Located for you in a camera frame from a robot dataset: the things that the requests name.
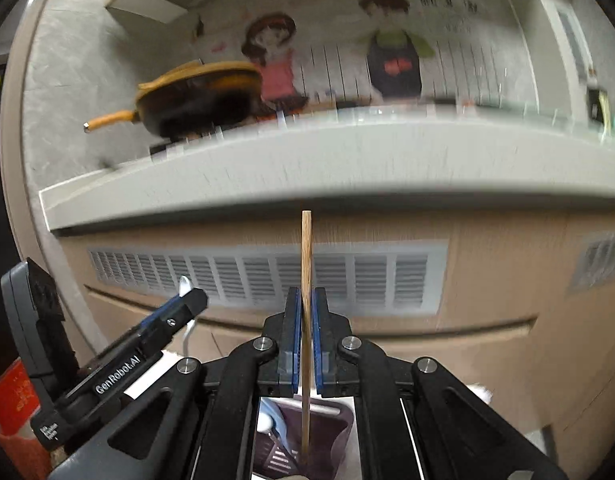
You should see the wooden kitchen cabinet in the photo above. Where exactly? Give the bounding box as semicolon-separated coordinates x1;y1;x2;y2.
52;200;615;463

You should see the wooden chopstick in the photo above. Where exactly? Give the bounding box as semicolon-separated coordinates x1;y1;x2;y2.
300;210;315;467

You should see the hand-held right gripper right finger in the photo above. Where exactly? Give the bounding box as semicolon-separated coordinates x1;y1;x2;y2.
311;287;568;480

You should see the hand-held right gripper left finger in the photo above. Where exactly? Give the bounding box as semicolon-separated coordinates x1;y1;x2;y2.
47;286;304;480

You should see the grey vented column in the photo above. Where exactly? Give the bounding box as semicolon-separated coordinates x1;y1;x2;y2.
501;0;604;113

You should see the purple plastic basket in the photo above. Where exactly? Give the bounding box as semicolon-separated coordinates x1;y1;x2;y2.
251;395;362;480

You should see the yellow frying pan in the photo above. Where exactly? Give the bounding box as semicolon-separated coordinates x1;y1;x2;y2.
83;60;264;141

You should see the large grey vent grille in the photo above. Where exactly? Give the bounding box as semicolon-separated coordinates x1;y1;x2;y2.
87;239;449;319

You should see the cartoon wall poster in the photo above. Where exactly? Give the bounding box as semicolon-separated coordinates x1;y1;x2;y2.
192;0;519;112

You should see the blue-grey rice paddle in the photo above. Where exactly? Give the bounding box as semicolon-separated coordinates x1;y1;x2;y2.
257;398;291;457

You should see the red floor mat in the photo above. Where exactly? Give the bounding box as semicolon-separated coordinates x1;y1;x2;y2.
0;359;54;480

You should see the small grey vent grille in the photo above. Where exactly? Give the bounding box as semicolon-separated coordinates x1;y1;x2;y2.
566;232;615;295

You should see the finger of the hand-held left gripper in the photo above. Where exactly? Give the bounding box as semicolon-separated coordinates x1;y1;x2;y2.
137;288;209;357
140;294;184;332

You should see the dark bottle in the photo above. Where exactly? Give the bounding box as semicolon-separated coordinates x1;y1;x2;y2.
586;87;611;124

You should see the grey stone countertop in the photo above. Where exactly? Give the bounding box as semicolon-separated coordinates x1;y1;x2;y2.
38;109;615;234

